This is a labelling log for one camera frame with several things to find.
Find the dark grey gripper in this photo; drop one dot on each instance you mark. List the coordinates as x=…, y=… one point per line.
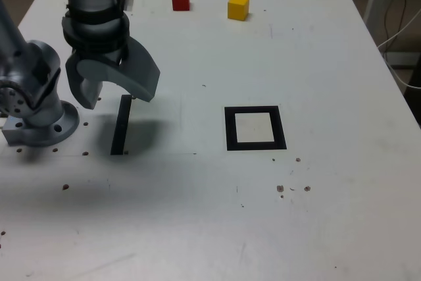
x=98, y=57

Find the yellow cube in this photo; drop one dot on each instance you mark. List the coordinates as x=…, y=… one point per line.
x=237, y=8

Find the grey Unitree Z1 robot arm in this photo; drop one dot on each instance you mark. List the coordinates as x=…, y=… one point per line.
x=36, y=64

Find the black tape square outline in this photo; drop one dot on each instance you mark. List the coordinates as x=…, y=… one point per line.
x=230, y=129

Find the black tape strip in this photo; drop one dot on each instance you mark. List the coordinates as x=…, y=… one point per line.
x=120, y=126

